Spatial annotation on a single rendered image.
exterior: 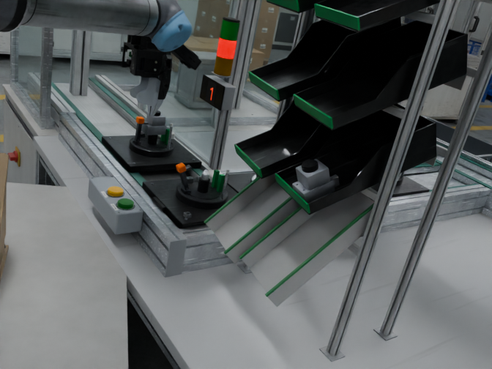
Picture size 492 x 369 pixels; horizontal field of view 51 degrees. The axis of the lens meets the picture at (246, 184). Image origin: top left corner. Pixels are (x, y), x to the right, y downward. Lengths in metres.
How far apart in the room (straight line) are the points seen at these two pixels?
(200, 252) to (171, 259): 0.08
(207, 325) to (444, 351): 0.54
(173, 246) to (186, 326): 0.20
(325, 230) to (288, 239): 0.08
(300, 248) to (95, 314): 0.44
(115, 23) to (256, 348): 0.68
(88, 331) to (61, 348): 0.06
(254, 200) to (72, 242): 0.47
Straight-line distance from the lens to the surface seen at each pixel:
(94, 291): 1.20
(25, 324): 1.12
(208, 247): 1.27
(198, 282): 1.25
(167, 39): 0.93
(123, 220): 1.30
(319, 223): 1.08
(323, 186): 0.94
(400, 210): 1.75
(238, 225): 1.17
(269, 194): 1.18
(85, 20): 0.80
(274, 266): 1.07
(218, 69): 1.50
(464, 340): 1.37
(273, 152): 1.10
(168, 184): 1.44
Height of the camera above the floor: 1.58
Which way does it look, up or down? 24 degrees down
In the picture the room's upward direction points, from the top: 12 degrees clockwise
